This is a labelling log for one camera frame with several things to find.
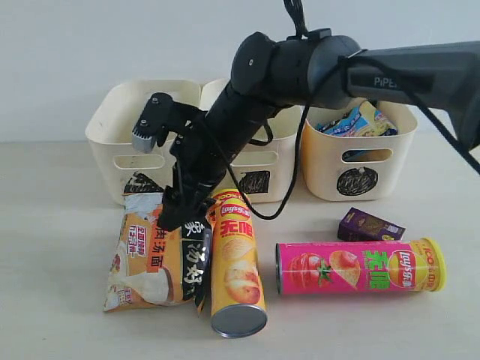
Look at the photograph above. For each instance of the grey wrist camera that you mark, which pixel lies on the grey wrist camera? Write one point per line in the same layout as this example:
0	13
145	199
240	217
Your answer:
154	123

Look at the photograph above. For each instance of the purple carton box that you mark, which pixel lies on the purple carton box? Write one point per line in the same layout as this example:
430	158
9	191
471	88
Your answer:
360	226

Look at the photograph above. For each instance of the cream bin triangle mark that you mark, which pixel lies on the cream bin triangle mark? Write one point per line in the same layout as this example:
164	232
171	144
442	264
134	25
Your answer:
109	133

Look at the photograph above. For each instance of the yellow Lay's chip can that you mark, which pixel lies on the yellow Lay's chip can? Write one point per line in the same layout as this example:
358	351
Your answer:
238	307

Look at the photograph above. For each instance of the orange noodle bag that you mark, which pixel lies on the orange noodle bag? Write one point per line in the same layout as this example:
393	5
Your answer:
153	267

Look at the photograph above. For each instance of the cream bin square mark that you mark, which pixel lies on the cream bin square mark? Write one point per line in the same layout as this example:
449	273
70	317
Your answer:
265	172

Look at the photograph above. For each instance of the pink Lay's chip can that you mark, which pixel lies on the pink Lay's chip can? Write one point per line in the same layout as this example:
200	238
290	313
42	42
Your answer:
359	267

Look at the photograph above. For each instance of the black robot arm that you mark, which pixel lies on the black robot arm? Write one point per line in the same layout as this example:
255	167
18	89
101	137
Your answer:
325	72

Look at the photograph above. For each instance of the blue noodle bag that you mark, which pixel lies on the blue noodle bag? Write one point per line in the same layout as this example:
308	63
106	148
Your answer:
364	120

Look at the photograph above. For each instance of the cream bin circle mark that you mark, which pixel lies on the cream bin circle mark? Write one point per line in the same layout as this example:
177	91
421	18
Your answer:
355	168

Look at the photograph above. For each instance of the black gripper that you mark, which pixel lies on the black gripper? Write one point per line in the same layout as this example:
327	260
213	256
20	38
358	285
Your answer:
206	144

